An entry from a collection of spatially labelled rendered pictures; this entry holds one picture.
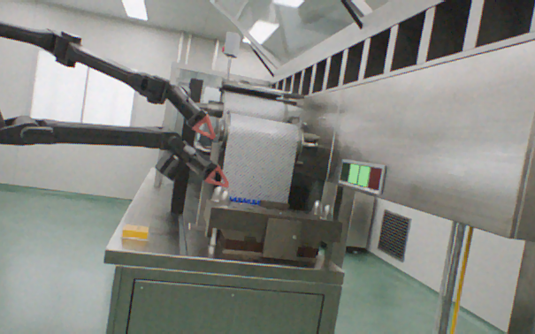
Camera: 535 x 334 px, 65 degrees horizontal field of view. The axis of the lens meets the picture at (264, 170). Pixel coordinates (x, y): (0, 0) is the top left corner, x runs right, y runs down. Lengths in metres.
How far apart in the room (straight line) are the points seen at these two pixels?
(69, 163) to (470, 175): 6.63
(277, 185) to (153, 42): 5.81
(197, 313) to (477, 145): 0.80
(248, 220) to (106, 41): 6.10
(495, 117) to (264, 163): 0.80
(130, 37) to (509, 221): 6.68
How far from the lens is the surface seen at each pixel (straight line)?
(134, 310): 1.19
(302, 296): 1.24
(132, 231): 1.25
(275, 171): 1.40
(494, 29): 0.91
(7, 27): 1.63
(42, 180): 7.22
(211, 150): 1.43
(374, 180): 1.05
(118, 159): 6.97
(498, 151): 0.76
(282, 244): 1.22
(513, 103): 0.76
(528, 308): 0.92
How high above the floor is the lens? 1.21
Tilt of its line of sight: 3 degrees down
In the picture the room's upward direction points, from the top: 9 degrees clockwise
